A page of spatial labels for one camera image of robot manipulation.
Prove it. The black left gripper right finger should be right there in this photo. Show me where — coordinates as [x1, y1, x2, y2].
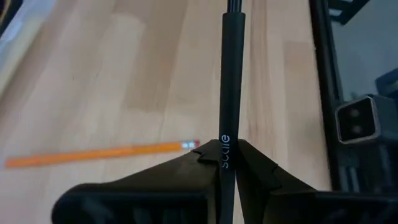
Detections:
[236, 139, 398, 224]

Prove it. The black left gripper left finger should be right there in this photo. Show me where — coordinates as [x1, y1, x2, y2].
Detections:
[51, 139, 223, 224]

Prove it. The orange pencil with red eraser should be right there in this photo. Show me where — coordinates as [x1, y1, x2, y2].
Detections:
[4, 139, 201, 169]

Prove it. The black pen with white print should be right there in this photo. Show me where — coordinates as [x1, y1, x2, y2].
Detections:
[217, 0, 246, 224]

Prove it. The small table camera box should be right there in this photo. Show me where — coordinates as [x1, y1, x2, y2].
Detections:
[334, 95, 398, 146]

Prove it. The black aluminium table frame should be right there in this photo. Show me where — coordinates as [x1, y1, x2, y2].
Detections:
[308, 0, 398, 195]

